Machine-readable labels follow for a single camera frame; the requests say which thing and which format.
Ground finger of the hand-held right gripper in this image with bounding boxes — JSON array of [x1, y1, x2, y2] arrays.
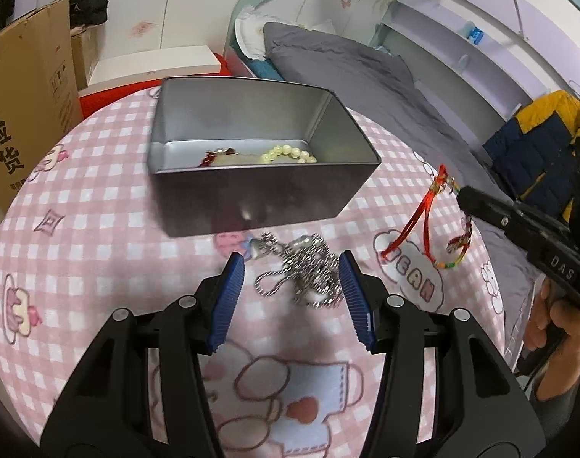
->
[[457, 186, 565, 258]]

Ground white patterned pillow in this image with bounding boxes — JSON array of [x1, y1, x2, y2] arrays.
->
[[233, 5, 336, 60]]

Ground grey blanket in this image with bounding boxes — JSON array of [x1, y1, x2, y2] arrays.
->
[[261, 21, 543, 358]]

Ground dark red bead bracelet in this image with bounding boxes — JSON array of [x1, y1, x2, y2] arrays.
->
[[203, 148, 239, 169]]

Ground small cardboard box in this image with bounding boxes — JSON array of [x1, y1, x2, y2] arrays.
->
[[69, 24, 100, 90]]

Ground white low platform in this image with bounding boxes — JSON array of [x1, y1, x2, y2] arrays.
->
[[77, 45, 222, 98]]

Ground multicolour woven bracelet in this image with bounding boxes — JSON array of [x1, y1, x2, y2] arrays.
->
[[433, 214, 474, 270]]

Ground silver chain necklace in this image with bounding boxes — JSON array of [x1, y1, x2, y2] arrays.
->
[[248, 231, 344, 308]]

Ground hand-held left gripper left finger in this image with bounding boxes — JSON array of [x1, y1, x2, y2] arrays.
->
[[41, 252, 245, 458]]

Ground yellow and navy jacket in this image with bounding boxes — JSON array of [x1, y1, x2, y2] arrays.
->
[[483, 90, 580, 223]]

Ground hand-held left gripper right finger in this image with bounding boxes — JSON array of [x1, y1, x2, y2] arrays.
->
[[338, 250, 546, 458]]

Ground red mat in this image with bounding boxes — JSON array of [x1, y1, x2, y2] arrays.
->
[[77, 52, 234, 120]]

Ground pink checked tablecloth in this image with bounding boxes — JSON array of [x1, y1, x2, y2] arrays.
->
[[0, 81, 510, 458]]

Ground purple wall shelves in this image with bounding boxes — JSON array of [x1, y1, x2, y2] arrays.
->
[[371, 0, 580, 120]]

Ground person's right hand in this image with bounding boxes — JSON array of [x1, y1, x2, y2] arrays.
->
[[524, 281, 580, 402]]

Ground cream bead bracelet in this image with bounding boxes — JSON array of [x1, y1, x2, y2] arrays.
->
[[259, 144, 318, 165]]

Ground white wardrobe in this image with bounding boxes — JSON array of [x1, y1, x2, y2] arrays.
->
[[13, 0, 291, 72]]

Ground large cardboard box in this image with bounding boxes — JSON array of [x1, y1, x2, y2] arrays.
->
[[0, 0, 84, 213]]

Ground black bag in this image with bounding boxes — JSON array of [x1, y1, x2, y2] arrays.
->
[[68, 0, 108, 36]]

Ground grey metal tin box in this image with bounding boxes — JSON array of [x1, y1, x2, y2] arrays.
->
[[147, 76, 382, 238]]

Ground red string bracelet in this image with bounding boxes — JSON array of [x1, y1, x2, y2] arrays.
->
[[383, 164, 455, 268]]

